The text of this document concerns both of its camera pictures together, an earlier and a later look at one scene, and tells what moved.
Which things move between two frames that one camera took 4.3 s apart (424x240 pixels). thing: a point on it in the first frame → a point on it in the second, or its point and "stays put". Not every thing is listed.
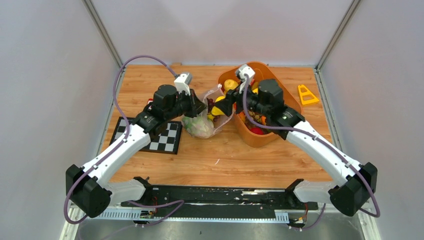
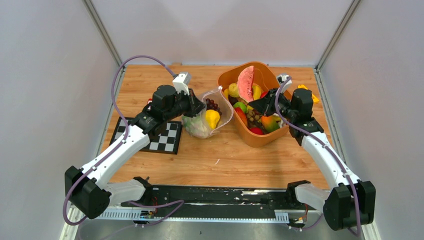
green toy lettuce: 198,127 stays put
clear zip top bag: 205,125 stays put
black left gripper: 196,105 stays put
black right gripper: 226,105 → 264,104
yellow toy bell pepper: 215,110 → 212,117
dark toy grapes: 210,103 stays put
